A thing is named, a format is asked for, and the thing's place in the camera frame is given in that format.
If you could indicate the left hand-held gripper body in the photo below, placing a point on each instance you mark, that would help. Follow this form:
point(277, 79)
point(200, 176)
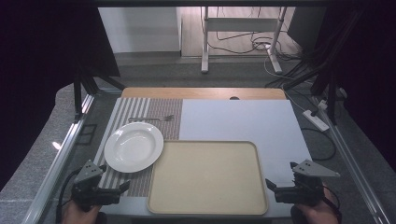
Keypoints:
point(90, 191)

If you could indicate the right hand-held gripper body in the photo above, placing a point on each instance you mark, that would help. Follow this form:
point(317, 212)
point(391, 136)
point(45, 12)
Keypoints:
point(303, 189)

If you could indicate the person's left hand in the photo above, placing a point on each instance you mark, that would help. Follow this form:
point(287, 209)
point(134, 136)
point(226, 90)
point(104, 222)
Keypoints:
point(77, 215)

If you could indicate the person's right hand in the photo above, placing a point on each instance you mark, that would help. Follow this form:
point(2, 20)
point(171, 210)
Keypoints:
point(317, 213)

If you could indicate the white round plate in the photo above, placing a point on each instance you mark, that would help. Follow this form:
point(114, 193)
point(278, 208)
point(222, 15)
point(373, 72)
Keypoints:
point(134, 147)

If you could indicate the white power strip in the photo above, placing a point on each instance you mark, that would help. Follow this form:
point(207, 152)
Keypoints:
point(315, 120)

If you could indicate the beige plastic tray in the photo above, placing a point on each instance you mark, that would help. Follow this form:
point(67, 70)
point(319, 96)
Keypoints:
point(207, 179)

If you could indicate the silver metal fork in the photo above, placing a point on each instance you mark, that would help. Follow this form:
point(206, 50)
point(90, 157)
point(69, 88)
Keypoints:
point(149, 118)

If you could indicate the striped woven placemat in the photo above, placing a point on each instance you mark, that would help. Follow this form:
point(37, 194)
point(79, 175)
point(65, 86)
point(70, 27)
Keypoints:
point(162, 112)

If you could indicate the black curtain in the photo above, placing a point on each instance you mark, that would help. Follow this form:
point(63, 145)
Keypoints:
point(364, 77)
point(46, 62)

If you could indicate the wooden table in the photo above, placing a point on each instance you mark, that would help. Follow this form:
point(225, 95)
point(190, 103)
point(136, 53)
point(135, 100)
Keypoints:
point(202, 93)

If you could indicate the white metal stand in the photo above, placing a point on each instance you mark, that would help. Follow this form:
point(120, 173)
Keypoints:
point(239, 25)

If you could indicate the aluminium frame rail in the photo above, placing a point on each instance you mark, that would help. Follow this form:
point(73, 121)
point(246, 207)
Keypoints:
point(351, 161)
point(59, 161)

